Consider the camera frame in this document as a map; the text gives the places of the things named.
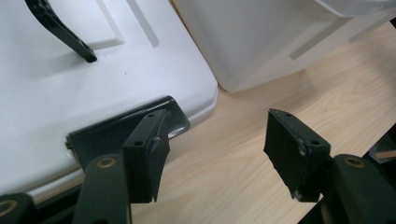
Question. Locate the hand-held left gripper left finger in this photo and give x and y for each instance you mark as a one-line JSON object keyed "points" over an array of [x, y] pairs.
{"points": [[143, 168]]}

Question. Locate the dark frame beside table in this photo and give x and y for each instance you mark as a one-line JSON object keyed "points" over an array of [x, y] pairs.
{"points": [[383, 149]]}

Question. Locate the dark grey box latch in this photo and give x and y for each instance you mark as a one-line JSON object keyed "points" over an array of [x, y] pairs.
{"points": [[109, 132]]}

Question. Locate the white storage box lid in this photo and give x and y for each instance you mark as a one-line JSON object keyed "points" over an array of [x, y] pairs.
{"points": [[130, 74]]}

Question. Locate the white plastic storage box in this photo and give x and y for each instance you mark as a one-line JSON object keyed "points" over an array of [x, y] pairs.
{"points": [[249, 40]]}

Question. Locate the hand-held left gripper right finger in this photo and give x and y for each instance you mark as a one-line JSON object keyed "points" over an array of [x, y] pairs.
{"points": [[291, 155]]}

